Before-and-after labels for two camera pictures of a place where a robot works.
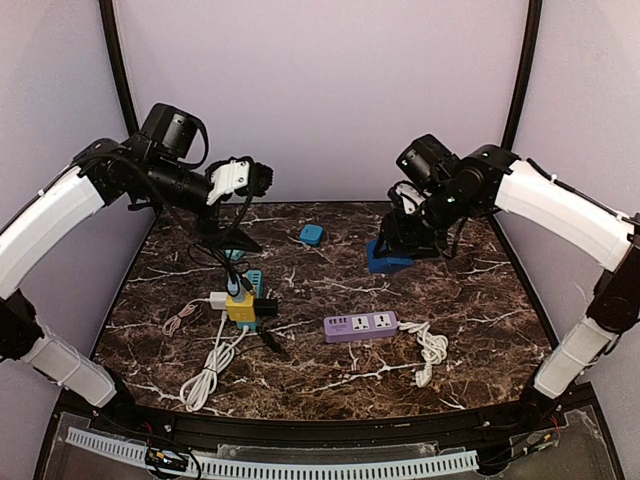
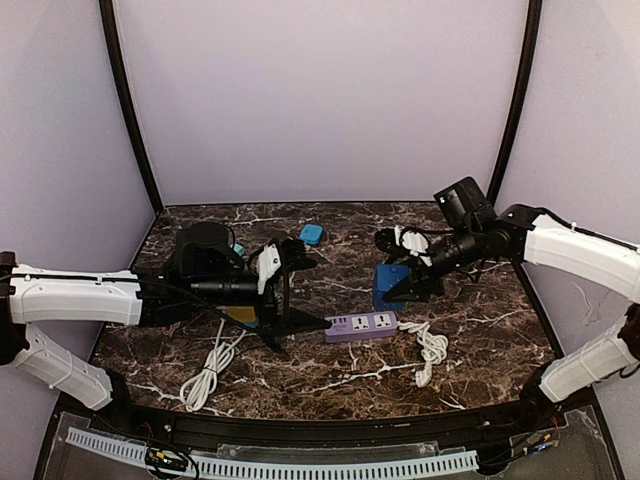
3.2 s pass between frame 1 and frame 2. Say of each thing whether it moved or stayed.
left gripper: moved
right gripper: moved
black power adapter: moved
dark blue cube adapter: moved
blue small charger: stayed
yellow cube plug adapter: stayed
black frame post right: stayed
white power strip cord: stayed
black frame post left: stayed
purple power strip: stayed
